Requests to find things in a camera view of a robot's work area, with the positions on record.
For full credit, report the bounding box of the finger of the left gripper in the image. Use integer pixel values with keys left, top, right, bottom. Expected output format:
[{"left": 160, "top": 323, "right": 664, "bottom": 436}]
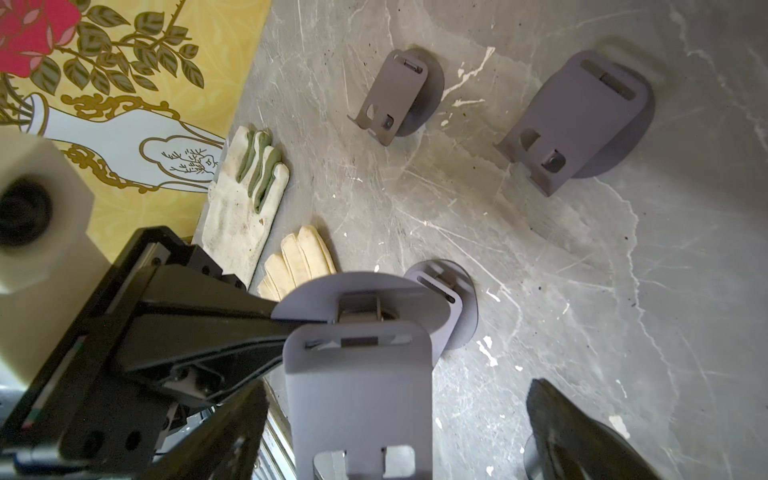
[{"left": 113, "top": 265, "right": 304, "bottom": 402}]

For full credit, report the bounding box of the beige work glove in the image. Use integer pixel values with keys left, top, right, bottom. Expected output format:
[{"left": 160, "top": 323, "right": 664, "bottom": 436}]
[
  {"left": 257, "top": 225, "right": 337, "bottom": 302},
  {"left": 193, "top": 126, "right": 290, "bottom": 286}
]

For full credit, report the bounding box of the grey phone stand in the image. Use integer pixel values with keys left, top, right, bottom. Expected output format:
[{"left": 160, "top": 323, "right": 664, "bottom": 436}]
[
  {"left": 495, "top": 50, "right": 655, "bottom": 197},
  {"left": 349, "top": 47, "right": 445, "bottom": 146},
  {"left": 404, "top": 259, "right": 479, "bottom": 367},
  {"left": 272, "top": 272, "right": 440, "bottom": 479}
]

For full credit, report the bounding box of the beige work glove right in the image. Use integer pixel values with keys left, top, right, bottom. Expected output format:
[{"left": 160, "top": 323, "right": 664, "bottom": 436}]
[{"left": 257, "top": 225, "right": 337, "bottom": 302}]

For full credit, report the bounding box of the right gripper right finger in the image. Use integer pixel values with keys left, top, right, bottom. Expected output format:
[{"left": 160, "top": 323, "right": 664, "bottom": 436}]
[{"left": 524, "top": 378, "right": 660, "bottom": 479}]

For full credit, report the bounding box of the beige work glove left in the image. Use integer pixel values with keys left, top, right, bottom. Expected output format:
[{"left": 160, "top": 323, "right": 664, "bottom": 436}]
[{"left": 193, "top": 126, "right": 290, "bottom": 286}]

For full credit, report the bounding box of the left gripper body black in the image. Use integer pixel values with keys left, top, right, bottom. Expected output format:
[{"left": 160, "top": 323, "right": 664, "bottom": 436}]
[{"left": 1, "top": 227, "right": 247, "bottom": 474}]

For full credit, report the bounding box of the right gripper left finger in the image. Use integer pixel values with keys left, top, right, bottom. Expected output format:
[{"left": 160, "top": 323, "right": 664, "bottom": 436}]
[{"left": 140, "top": 380, "right": 269, "bottom": 479}]

